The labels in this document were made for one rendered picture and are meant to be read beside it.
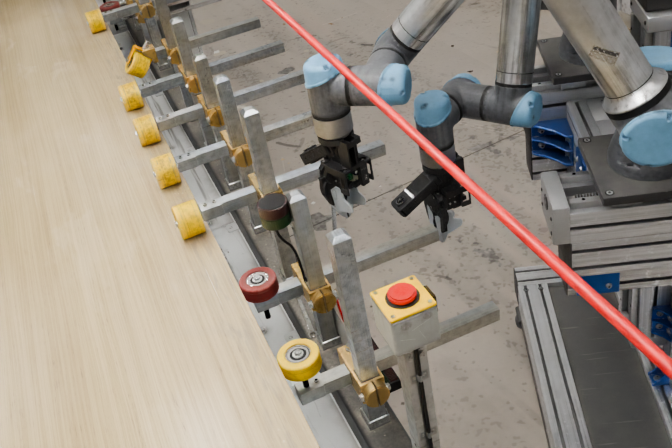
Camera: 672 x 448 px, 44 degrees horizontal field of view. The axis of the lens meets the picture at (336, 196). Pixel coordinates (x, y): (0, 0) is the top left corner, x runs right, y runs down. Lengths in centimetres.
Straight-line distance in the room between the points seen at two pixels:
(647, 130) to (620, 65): 12
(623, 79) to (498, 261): 175
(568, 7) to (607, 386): 128
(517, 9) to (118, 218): 106
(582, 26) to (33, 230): 139
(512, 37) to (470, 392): 130
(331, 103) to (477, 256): 168
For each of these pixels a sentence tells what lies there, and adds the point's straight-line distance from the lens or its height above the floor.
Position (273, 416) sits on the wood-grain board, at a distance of 146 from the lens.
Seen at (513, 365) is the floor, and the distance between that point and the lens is 271.
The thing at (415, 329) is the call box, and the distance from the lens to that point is 113.
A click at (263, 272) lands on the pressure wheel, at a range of 174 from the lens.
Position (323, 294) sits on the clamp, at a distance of 171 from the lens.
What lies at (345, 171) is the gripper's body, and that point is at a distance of 160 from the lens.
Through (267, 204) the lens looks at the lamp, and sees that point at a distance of 159.
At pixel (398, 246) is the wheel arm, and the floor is 86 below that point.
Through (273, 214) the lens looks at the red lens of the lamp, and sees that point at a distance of 157.
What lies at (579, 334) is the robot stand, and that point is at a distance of 251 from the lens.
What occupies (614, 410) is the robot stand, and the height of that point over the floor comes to 21.
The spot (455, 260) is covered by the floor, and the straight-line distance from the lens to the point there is 310.
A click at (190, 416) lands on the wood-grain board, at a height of 90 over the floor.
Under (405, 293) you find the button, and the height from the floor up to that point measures 123.
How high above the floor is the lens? 198
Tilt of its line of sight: 34 degrees down
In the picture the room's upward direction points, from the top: 11 degrees counter-clockwise
